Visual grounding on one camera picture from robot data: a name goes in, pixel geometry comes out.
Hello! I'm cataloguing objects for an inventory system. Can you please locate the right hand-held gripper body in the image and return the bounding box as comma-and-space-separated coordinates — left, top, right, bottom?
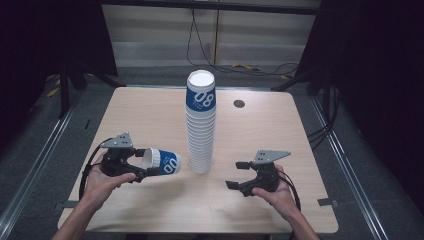
239, 149, 292, 198

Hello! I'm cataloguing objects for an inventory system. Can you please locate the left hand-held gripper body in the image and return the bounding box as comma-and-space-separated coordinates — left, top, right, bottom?
99, 132, 139, 178

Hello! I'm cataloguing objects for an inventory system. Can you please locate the blue label paper cup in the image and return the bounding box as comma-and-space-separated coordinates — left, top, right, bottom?
140, 147, 183, 177

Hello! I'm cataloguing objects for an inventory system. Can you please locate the stack of white paper cups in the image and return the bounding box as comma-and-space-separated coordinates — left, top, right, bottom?
184, 69, 217, 175

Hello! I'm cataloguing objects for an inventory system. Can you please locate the person's right hand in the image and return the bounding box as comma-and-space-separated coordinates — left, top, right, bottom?
251, 163, 302, 222

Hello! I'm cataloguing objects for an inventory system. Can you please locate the person's left hand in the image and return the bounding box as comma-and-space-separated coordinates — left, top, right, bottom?
81, 153, 138, 209

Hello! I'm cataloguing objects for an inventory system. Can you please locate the grey tape strip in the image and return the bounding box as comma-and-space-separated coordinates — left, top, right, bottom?
60, 199, 80, 210
316, 197, 339, 208

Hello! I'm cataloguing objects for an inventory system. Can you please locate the black metal stand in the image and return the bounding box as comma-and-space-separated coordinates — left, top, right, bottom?
58, 59, 127, 119
270, 66, 332, 116

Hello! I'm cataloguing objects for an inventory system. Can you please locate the long yellow floor scrap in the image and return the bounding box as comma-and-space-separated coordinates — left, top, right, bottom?
232, 62, 262, 72

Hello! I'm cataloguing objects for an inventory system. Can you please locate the dark curtain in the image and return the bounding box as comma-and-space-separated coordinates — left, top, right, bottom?
294, 0, 424, 214
0, 0, 118, 158

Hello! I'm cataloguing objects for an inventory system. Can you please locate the black overhead bar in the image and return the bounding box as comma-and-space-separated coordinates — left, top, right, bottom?
99, 0, 322, 16

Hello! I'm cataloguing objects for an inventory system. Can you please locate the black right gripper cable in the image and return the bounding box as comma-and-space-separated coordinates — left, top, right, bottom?
276, 171, 303, 213

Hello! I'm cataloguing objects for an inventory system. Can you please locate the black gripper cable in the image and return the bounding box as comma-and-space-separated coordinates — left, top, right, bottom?
78, 138, 113, 202
276, 171, 303, 213

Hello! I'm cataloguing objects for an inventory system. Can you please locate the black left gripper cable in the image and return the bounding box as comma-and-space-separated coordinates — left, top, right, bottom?
78, 138, 113, 202

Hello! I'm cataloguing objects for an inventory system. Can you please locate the metal floor rail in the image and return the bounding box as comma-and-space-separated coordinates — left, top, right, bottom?
0, 99, 79, 232
309, 95, 389, 240

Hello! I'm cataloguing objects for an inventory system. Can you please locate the bundle of black floor cables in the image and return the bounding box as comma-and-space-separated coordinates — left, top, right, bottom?
305, 83, 342, 152

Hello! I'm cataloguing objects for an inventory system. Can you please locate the black hanging cable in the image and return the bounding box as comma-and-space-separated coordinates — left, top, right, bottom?
185, 8, 301, 78

